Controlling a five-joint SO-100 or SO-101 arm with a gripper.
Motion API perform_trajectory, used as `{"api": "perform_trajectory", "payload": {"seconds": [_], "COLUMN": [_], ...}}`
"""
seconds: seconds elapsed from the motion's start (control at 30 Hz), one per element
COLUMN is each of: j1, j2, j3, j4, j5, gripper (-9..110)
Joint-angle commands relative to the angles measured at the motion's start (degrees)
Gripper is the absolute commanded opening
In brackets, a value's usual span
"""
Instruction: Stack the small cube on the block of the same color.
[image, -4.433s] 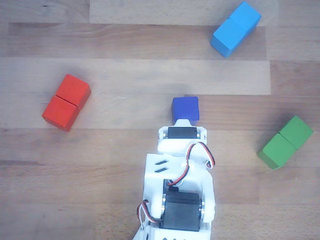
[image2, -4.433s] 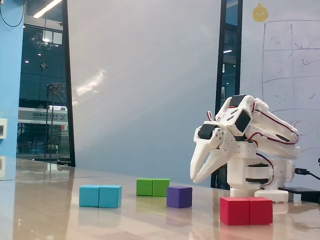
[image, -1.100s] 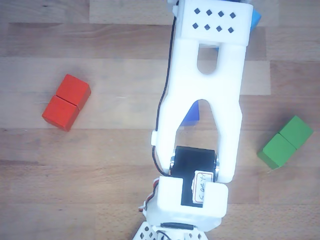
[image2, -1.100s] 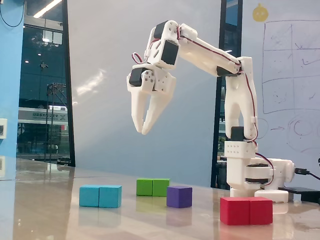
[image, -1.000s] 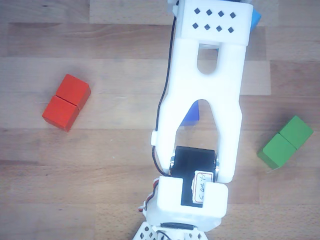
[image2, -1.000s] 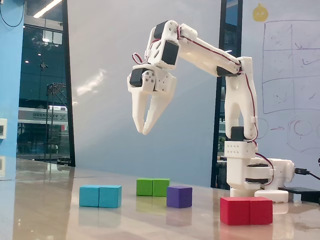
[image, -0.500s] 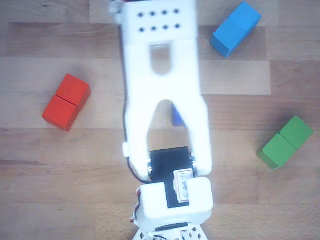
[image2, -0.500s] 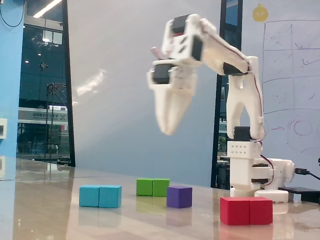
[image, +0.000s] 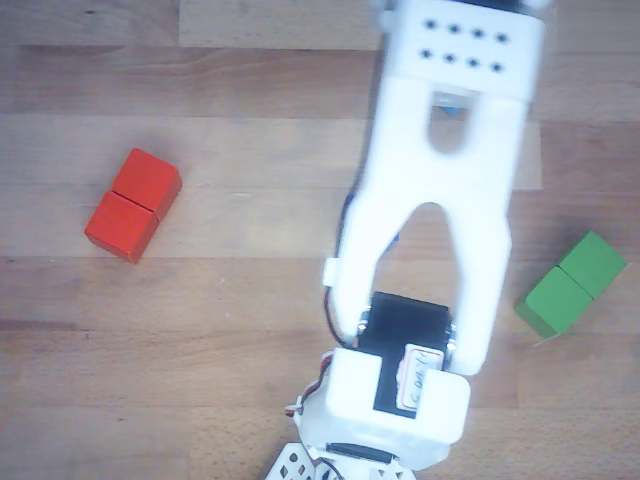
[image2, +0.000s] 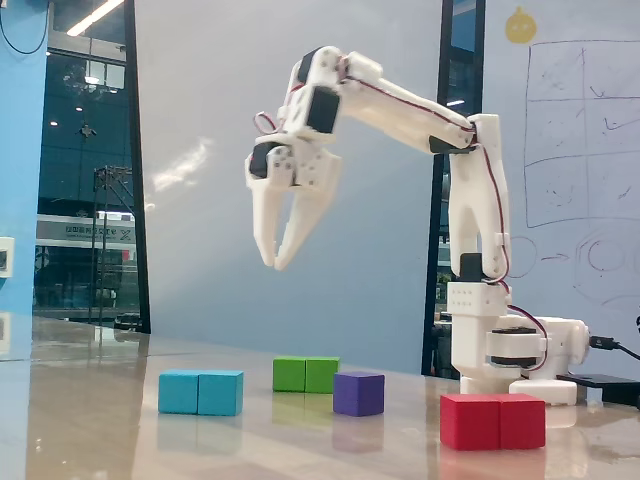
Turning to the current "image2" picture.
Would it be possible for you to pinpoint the green long block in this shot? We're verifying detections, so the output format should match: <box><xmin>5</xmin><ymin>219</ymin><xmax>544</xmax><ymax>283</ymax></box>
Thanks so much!
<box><xmin>272</xmin><ymin>355</ymin><xmax>341</xmax><ymax>395</ymax></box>

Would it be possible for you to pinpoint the slim black frame post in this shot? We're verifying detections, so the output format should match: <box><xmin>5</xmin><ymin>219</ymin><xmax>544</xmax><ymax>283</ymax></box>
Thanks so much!
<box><xmin>123</xmin><ymin>0</ymin><xmax>153</xmax><ymax>334</ymax></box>

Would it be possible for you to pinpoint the white wall socket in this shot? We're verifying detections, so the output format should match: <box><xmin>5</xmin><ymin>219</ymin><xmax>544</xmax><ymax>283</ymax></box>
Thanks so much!
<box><xmin>0</xmin><ymin>236</ymin><xmax>16</xmax><ymax>278</ymax></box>

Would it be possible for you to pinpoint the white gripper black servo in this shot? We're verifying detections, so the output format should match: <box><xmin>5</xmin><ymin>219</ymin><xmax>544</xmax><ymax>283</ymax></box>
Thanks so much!
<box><xmin>243</xmin><ymin>133</ymin><xmax>344</xmax><ymax>272</ymax></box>

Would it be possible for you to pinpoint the red long block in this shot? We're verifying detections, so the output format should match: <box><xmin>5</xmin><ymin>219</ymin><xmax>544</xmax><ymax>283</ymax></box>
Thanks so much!
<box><xmin>439</xmin><ymin>392</ymin><xmax>547</xmax><ymax>451</ymax></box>

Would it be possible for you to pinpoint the flat black box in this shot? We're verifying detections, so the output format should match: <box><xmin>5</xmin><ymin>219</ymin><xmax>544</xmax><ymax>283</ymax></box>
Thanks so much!
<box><xmin>555</xmin><ymin>372</ymin><xmax>640</xmax><ymax>404</ymax></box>

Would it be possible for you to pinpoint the black double window frame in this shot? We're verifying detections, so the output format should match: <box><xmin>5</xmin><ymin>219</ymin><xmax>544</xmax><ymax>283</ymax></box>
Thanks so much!
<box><xmin>420</xmin><ymin>0</ymin><xmax>487</xmax><ymax>377</ymax></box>

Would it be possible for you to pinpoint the black plug with cable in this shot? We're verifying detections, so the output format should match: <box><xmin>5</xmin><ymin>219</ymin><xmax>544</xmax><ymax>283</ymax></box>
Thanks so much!
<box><xmin>588</xmin><ymin>335</ymin><xmax>640</xmax><ymax>361</ymax></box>

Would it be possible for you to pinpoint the red white black servo cable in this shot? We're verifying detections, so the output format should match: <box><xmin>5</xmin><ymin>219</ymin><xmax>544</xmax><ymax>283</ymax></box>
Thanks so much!
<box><xmin>253</xmin><ymin>111</ymin><xmax>282</xmax><ymax>137</ymax></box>

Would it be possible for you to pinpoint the white storefront sign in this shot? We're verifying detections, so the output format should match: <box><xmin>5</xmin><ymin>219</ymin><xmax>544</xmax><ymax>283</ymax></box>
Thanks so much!
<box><xmin>36</xmin><ymin>214</ymin><xmax>137</xmax><ymax>247</ymax></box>

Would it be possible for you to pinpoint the small purple cube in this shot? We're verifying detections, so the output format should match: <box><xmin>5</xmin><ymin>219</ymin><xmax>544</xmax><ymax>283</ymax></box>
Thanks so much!
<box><xmin>332</xmin><ymin>370</ymin><xmax>386</xmax><ymax>417</ymax></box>

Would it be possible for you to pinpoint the thin black hanging cable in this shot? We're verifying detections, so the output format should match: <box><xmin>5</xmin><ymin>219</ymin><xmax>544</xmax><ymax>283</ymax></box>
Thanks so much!
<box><xmin>0</xmin><ymin>0</ymin><xmax>54</xmax><ymax>54</ymax></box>

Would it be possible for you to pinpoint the yellow round sticker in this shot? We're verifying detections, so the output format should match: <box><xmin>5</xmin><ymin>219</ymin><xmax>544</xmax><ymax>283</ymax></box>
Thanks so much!
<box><xmin>504</xmin><ymin>6</ymin><xmax>539</xmax><ymax>45</ymax></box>

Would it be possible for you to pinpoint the light blue long block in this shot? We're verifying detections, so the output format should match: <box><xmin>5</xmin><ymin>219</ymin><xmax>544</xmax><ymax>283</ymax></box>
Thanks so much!
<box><xmin>158</xmin><ymin>369</ymin><xmax>245</xmax><ymax>417</ymax></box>

